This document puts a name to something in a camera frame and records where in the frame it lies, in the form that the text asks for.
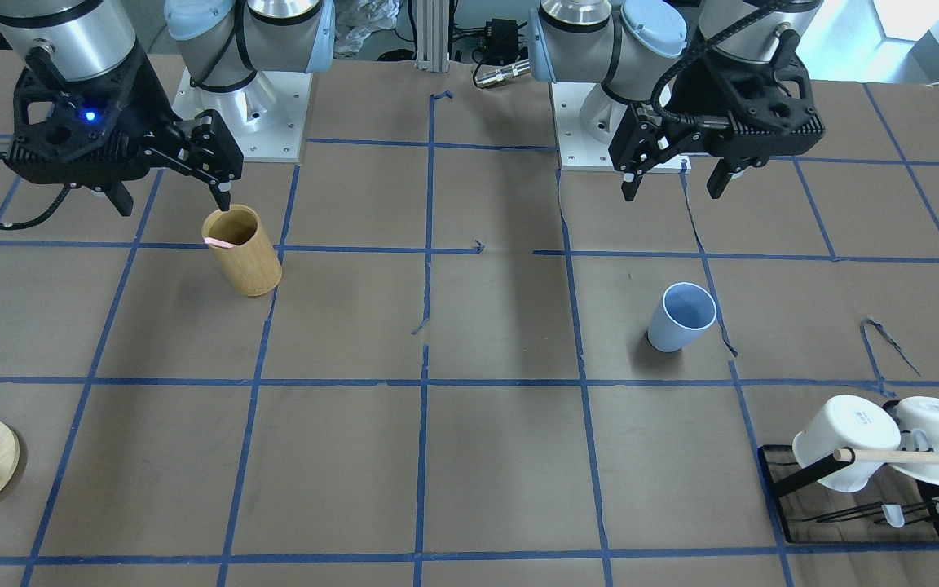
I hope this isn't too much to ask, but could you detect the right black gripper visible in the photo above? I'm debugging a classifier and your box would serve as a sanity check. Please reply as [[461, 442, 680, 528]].
[[5, 45, 245, 217]]

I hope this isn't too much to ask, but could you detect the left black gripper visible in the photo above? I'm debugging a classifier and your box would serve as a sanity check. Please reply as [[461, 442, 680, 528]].
[[608, 49, 825, 203]]

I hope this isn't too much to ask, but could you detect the pink chopstick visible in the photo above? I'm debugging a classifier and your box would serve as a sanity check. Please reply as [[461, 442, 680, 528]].
[[204, 236, 237, 249]]

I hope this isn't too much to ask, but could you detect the light blue cup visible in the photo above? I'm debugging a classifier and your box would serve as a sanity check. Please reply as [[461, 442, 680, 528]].
[[647, 282, 718, 353]]

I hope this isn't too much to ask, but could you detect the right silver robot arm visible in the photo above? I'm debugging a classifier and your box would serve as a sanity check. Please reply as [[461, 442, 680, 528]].
[[0, 1, 336, 222]]

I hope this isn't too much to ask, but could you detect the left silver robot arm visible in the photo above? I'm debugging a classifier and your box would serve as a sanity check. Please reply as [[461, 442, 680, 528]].
[[527, 1, 825, 201]]

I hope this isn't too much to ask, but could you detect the bamboo cylinder holder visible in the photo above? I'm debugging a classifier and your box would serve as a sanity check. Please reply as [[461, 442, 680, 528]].
[[201, 204, 282, 297]]

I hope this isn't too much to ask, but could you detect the silver cylindrical connector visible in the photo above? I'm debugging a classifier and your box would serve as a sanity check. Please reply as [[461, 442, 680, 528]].
[[473, 59, 531, 90]]

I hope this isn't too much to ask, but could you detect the black power adapter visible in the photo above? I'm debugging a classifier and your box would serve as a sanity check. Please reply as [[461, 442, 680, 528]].
[[482, 19, 521, 59]]

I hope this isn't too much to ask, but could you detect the wooden rack dowel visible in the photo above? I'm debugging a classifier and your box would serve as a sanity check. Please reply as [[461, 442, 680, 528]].
[[831, 447, 939, 466]]

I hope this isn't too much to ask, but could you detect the black mug rack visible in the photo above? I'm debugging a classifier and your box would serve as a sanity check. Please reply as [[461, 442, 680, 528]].
[[757, 399, 939, 544]]

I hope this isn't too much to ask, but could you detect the aluminium frame post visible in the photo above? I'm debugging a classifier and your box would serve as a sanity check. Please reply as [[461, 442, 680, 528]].
[[413, 0, 452, 74]]

